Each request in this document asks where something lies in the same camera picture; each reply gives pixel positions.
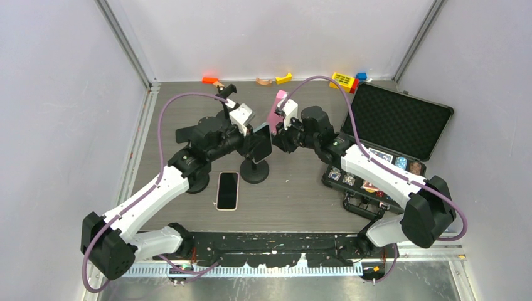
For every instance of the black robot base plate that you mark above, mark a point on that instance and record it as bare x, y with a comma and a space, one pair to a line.
277, 250

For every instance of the tan arch block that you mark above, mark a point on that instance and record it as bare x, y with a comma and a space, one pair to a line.
264, 82

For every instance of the black phone stand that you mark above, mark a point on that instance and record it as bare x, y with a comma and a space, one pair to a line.
254, 173
198, 183
225, 92

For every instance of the orange wooden block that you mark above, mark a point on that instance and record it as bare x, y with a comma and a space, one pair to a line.
210, 80

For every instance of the smartphone with cream case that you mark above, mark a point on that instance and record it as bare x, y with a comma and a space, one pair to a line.
227, 192

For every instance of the smartphone with clear case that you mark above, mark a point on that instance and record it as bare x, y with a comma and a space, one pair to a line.
262, 143

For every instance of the blue toy brick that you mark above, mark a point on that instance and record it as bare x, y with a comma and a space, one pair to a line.
362, 76

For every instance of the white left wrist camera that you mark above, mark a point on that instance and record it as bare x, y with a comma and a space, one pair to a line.
240, 116

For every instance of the red toy brick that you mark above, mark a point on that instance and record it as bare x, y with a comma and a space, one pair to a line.
354, 85

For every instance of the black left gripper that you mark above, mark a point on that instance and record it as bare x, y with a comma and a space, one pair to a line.
246, 143

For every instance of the pink wedge stand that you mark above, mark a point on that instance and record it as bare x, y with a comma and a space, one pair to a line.
273, 118

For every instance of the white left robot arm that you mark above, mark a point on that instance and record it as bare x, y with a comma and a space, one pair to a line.
112, 242

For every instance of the red triangle game piece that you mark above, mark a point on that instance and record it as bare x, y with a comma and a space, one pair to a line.
367, 186

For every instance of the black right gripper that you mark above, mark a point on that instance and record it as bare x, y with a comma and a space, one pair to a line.
283, 138

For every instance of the yellow arch block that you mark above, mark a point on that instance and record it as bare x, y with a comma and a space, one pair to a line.
284, 79

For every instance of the black foam-lined case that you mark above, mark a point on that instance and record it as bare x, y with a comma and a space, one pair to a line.
397, 127

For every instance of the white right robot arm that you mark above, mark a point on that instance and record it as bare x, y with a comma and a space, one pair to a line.
427, 206

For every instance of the yellow toy brick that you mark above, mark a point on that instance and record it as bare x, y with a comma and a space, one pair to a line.
344, 81

